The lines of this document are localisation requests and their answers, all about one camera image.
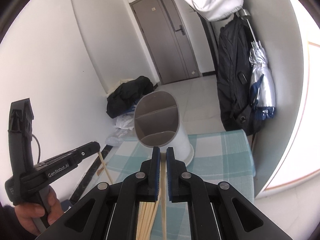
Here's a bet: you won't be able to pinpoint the person's left hand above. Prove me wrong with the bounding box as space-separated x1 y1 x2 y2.
14 186 64 236

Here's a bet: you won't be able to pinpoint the wooden chopstick on mat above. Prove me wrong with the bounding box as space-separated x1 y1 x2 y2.
146 200 160 240
140 202 153 239
136 202 145 240

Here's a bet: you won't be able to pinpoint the teal plaid placemat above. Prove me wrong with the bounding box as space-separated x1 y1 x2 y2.
85 131 255 239

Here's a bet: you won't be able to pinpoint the white plastic bags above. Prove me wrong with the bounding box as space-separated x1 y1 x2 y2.
105 112 135 147

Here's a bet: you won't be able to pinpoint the white utensil holder grey dividers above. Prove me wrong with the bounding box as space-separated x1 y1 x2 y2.
134 90 194 166

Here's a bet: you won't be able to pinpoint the black jacket pile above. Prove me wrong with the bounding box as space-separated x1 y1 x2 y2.
106 76 154 119

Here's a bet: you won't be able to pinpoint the black backpack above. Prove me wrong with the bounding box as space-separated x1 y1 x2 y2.
216 15 262 135

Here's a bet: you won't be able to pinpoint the silver blue folded umbrella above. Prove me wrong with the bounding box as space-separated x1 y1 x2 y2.
248 40 277 120

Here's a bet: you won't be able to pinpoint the grey entrance door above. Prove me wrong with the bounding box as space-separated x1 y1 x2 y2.
130 0 200 85

